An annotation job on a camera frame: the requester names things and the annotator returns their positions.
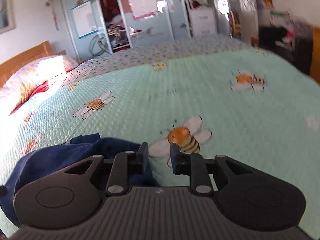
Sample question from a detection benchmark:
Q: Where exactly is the blue knit sweater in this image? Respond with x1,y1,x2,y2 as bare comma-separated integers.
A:
1,134,158,230

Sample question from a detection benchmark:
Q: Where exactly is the white drawer cabinet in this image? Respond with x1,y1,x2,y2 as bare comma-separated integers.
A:
190,6,217,37

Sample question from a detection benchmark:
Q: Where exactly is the sliding door wardrobe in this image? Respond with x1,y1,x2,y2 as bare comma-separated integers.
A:
61,0,231,62

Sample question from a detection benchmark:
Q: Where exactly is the black armchair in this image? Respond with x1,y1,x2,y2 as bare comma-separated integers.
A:
258,21,313,75

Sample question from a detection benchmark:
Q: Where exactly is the wooden dresser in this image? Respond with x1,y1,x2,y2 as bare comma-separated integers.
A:
310,26,320,85

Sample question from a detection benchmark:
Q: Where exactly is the mint quilted bee bedspread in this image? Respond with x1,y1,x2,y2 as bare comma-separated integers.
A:
1,35,319,238

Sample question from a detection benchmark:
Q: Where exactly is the floral pillow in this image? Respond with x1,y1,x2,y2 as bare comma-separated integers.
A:
1,55,79,116

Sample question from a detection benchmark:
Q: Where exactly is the wooden headboard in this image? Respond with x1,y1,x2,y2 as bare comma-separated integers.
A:
0,41,53,88

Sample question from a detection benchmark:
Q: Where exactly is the coiled grey hose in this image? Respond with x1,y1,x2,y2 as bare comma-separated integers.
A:
88,33,111,57

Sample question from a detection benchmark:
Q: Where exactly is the framed wedding photo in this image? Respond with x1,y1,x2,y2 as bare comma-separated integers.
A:
0,0,15,34

